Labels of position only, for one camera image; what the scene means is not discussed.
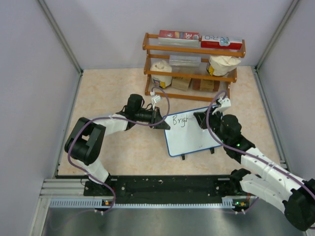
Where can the blue framed whiteboard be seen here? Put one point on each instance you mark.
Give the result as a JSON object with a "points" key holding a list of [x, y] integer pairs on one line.
{"points": [[185, 136]]}

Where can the brown cardboard box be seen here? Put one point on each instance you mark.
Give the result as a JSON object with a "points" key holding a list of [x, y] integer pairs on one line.
{"points": [[181, 83]]}

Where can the white bag right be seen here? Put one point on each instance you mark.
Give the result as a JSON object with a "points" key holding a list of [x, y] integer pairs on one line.
{"points": [[221, 65]]}

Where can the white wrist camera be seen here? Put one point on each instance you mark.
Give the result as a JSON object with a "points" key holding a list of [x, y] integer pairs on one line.
{"points": [[155, 98], [222, 105]]}

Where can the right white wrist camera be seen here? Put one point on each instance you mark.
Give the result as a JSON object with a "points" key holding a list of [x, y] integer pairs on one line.
{"points": [[222, 105]]}

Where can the clear plastic box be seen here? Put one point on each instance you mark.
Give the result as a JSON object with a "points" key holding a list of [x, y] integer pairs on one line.
{"points": [[187, 61]]}

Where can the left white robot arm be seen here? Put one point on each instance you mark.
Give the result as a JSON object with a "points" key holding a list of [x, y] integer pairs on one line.
{"points": [[84, 143]]}

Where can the red foil box left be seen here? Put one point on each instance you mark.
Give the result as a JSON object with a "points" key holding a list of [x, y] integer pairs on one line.
{"points": [[178, 35]]}

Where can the wooden three tier rack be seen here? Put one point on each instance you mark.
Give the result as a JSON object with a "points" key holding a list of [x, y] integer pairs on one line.
{"points": [[163, 53]]}

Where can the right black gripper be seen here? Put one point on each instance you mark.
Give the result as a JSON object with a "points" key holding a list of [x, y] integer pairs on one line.
{"points": [[202, 118]]}

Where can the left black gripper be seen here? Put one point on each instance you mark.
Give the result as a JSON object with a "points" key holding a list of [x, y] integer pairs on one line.
{"points": [[155, 115]]}

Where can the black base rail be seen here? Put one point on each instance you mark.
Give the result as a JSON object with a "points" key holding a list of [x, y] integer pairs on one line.
{"points": [[191, 189]]}

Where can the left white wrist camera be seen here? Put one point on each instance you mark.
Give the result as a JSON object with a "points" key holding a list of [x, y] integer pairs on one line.
{"points": [[155, 98]]}

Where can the red white box right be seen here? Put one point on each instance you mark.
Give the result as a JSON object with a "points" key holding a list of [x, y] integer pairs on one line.
{"points": [[221, 42]]}

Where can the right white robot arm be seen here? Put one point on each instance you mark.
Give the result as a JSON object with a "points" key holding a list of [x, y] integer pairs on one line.
{"points": [[290, 194]]}

